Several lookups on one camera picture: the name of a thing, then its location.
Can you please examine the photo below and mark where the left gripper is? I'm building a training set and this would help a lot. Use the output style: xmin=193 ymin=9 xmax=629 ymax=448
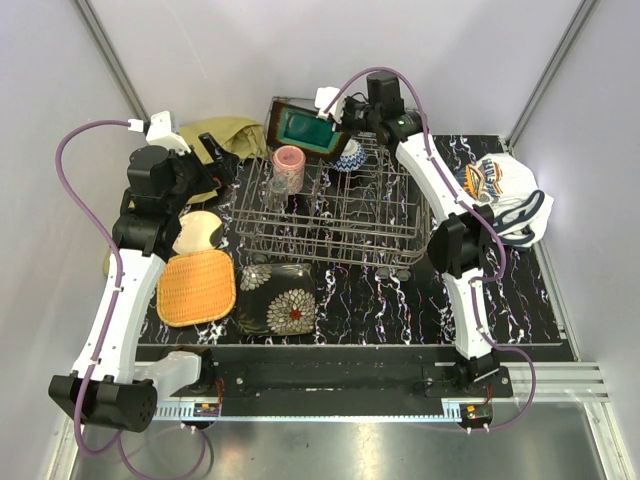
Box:
xmin=166 ymin=133 xmax=239 ymax=212

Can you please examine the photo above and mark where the red patterned bowl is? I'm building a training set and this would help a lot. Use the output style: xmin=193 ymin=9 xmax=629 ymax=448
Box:
xmin=330 ymin=139 xmax=367 ymax=172

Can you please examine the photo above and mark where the teal square ceramic dish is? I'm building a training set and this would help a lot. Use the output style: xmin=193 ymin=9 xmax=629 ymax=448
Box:
xmin=266 ymin=97 xmax=350 ymax=161

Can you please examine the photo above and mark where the pink skull pattern mug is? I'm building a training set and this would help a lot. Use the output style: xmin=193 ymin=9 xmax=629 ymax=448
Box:
xmin=271 ymin=145 xmax=306 ymax=195

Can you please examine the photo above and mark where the clear drinking glass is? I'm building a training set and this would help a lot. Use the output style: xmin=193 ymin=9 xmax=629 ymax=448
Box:
xmin=264 ymin=177 xmax=288 ymax=212

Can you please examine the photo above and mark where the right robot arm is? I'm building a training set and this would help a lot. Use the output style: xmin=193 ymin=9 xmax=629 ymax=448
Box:
xmin=334 ymin=67 xmax=500 ymax=397

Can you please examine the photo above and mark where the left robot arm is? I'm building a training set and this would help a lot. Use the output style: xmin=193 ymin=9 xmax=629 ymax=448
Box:
xmin=48 ymin=133 xmax=237 ymax=434

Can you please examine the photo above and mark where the olive green cloth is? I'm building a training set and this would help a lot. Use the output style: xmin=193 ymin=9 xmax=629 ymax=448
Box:
xmin=102 ymin=116 xmax=271 ymax=274

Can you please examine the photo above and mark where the cream round floral plate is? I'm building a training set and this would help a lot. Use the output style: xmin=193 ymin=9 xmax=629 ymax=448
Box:
xmin=172 ymin=211 xmax=224 ymax=255

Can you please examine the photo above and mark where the woven bamboo basket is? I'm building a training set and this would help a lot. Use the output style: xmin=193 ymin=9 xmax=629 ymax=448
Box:
xmin=156 ymin=249 xmax=236 ymax=328

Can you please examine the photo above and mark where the black floral square plate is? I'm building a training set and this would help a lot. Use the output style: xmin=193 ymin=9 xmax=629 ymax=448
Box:
xmin=236 ymin=263 xmax=316 ymax=336

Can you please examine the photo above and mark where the white printed t-shirt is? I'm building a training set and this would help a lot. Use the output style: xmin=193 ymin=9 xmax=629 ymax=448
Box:
xmin=455 ymin=153 xmax=554 ymax=249

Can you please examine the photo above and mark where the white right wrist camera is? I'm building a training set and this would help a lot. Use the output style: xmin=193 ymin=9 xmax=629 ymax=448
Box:
xmin=314 ymin=87 xmax=345 ymax=124

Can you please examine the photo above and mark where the grey wire dish rack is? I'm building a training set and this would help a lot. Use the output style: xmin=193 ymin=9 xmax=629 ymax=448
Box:
xmin=233 ymin=128 xmax=431 ymax=269

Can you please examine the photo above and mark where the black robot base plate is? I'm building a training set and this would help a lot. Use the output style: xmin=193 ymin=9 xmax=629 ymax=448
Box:
xmin=169 ymin=346 xmax=513 ymax=421

